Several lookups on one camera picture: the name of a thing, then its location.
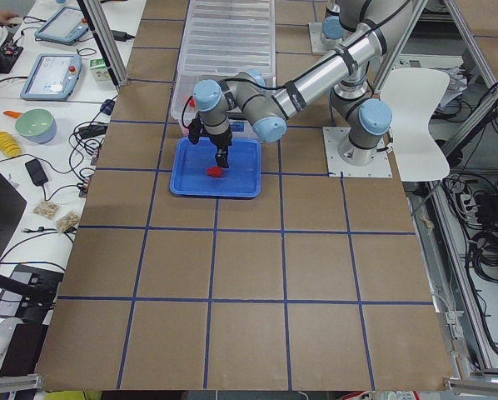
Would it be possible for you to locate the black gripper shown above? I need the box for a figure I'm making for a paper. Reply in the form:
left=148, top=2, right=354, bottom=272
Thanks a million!
left=207, top=127, right=232, bottom=168

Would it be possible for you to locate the clear plastic box lid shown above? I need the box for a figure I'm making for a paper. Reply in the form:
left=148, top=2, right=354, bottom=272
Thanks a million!
left=177, top=0, right=276, bottom=80

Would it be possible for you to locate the clear plastic storage box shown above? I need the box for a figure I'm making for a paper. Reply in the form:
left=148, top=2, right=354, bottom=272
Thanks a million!
left=171, top=74, right=257, bottom=140

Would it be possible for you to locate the blue plastic tray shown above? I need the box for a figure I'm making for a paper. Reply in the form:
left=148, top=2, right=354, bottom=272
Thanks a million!
left=170, top=137, right=261, bottom=198

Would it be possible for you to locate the green white carton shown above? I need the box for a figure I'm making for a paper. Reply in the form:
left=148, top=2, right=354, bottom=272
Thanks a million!
left=88, top=58, right=112, bottom=82

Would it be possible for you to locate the teach pendant tablet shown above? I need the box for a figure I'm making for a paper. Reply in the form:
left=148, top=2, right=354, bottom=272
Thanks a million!
left=20, top=53, right=82, bottom=102
left=34, top=7, right=89, bottom=45

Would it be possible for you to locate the green bowl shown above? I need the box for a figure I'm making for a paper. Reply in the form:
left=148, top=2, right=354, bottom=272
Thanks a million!
left=15, top=108, right=57, bottom=144

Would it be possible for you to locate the black power adapter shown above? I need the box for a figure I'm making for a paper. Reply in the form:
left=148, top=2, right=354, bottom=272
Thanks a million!
left=25, top=158, right=48, bottom=187

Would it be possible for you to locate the white chair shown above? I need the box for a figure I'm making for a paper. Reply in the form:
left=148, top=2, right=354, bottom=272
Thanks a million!
left=380, top=67, right=450, bottom=182

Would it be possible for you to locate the yellow toy corn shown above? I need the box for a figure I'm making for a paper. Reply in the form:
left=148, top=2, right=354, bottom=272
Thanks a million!
left=0, top=131, right=22, bottom=158

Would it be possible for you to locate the toy carrot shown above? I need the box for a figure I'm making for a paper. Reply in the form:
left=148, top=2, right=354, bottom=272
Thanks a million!
left=2, top=110, right=22, bottom=119

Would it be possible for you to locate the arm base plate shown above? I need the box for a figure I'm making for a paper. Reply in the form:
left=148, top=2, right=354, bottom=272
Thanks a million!
left=322, top=127, right=392, bottom=178
left=308, top=22, right=343, bottom=54

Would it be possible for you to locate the aluminium frame post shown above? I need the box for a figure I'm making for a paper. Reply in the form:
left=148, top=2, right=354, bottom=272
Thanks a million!
left=77, top=0, right=128, bottom=88

